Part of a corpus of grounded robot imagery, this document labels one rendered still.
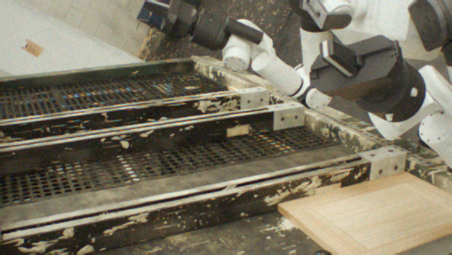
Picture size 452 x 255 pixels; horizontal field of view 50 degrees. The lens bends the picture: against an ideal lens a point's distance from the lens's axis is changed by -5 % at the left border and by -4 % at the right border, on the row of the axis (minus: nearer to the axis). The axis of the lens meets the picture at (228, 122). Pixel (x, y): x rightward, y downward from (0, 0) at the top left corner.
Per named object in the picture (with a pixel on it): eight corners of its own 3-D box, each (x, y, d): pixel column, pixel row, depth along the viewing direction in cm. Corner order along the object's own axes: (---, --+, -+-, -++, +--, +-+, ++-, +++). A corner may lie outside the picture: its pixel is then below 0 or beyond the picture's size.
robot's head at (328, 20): (341, -16, 99) (309, -17, 96) (362, 8, 94) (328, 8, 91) (332, 9, 103) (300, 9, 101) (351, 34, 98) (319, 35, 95)
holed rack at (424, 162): (435, 165, 128) (435, 163, 128) (427, 167, 127) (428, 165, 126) (195, 56, 269) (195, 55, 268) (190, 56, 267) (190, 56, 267)
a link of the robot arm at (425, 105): (370, 137, 70) (400, 150, 79) (431, 94, 65) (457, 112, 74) (336, 77, 76) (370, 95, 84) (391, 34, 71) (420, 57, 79)
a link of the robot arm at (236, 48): (208, 26, 129) (248, 43, 132) (198, 59, 124) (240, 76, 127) (225, 2, 119) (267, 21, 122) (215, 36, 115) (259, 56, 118)
